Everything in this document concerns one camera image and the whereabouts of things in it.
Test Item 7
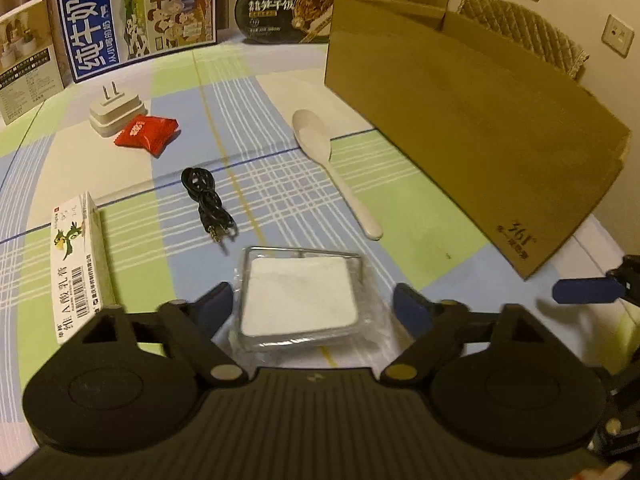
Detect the black instant rice bowl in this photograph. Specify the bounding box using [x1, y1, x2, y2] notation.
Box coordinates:
[235, 0, 347, 45]

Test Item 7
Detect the white ointment box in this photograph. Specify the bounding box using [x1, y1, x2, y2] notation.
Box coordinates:
[50, 191, 118, 346]

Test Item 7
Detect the brown cardboard box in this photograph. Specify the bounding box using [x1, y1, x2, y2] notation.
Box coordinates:
[324, 0, 632, 281]

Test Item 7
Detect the blue milk carton box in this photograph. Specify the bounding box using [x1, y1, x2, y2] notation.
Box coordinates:
[54, 0, 219, 84]

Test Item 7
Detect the white pad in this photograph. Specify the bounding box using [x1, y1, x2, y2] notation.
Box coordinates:
[227, 245, 388, 356]

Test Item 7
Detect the black audio cable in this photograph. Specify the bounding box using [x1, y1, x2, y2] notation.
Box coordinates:
[181, 166, 238, 242]

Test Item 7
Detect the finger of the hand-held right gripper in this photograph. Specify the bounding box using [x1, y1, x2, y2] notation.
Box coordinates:
[552, 254, 640, 307]

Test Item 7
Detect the beige plastic spoon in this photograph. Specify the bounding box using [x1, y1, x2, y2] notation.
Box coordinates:
[291, 109, 383, 241]

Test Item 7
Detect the red snack packet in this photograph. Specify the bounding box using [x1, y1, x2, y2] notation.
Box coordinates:
[114, 114, 180, 157]

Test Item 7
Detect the quilted chair back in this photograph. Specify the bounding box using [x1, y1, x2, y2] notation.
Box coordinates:
[457, 0, 591, 81]

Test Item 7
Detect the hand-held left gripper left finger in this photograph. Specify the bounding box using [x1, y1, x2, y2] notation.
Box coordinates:
[75, 282, 249, 388]

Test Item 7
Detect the white photo printed box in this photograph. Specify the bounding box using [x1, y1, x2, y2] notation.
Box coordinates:
[0, 0, 66, 126]

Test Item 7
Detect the checked cloth desktop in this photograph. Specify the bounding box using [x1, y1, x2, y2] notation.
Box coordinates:
[0, 39, 640, 466]

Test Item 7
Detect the white power adapter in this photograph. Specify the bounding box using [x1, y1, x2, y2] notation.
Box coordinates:
[89, 82, 147, 137]

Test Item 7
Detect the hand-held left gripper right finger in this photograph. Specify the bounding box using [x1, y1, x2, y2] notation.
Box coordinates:
[381, 282, 552, 388]

